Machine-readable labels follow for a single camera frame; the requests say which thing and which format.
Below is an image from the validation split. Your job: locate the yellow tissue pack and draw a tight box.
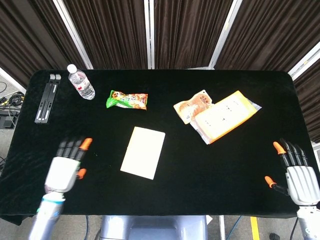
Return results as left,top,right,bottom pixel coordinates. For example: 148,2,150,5
189,90,263,145

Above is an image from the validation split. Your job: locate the grey metal table leg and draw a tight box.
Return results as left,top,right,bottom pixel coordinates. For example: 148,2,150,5
218,215,226,240

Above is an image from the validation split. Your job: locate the blue cable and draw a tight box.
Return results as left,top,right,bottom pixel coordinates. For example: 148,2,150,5
224,215,243,240
84,214,91,240

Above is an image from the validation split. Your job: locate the cream paper sheet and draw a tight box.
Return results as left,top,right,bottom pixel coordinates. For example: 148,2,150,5
119,126,166,181

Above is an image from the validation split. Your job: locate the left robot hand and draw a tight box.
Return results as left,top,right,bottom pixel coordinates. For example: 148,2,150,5
43,136,94,195

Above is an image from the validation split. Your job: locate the clear plastic water bottle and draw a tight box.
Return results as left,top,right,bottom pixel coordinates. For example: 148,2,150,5
66,63,96,101

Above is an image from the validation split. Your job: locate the black folding stand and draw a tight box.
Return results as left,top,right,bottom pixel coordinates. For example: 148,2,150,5
34,73,62,124

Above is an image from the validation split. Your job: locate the black cable bundle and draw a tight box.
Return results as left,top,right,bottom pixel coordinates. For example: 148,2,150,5
0,91,26,113

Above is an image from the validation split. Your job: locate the green snack bag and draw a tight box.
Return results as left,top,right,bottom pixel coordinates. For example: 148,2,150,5
106,89,149,111

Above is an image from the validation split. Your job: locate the orange snack pouch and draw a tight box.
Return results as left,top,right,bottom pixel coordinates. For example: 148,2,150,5
173,89,213,125

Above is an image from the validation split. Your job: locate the brown curtain panel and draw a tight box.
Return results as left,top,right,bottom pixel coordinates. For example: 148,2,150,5
293,63,320,143
214,0,320,73
62,0,149,70
0,0,87,88
153,0,235,70

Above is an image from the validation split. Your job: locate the yellow floor tape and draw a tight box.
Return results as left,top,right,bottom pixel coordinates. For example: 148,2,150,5
249,216,260,240

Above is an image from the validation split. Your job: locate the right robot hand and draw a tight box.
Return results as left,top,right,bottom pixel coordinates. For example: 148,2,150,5
264,137,320,207

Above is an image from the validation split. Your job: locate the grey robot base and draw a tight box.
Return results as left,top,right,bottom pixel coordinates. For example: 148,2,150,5
99,214,208,240

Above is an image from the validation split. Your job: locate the black tablecloth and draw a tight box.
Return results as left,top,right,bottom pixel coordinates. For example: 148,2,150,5
0,69,320,226

